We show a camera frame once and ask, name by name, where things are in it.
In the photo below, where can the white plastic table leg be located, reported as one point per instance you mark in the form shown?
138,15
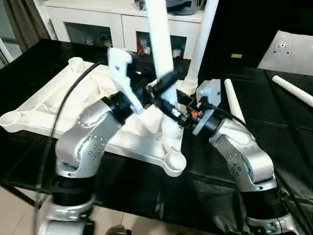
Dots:
161,44
293,90
203,44
234,100

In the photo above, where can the white plastic table top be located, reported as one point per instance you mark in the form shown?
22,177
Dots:
54,103

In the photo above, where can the red bottle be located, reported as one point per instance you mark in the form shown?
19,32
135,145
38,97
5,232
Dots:
140,47

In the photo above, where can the small yellow label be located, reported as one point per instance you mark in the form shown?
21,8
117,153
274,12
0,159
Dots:
236,56

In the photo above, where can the black rice cooker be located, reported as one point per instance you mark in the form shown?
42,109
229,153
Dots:
186,6

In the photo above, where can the white cabinet with glass doors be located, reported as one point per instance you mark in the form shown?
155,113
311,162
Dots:
93,22

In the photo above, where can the dark tangled clutter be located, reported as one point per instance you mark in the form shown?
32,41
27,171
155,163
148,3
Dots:
140,4

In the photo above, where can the black work mat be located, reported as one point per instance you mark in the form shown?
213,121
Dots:
274,147

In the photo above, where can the black cabinet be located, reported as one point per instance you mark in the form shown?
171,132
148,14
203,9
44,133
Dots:
254,24

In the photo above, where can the white plastic bag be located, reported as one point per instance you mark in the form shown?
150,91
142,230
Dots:
288,54

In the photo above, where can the black robot left foot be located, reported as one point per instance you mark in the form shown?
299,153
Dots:
119,230

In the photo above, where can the grey curtain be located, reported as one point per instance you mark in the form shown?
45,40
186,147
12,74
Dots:
22,22

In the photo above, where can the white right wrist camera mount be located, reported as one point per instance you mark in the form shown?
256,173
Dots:
208,93

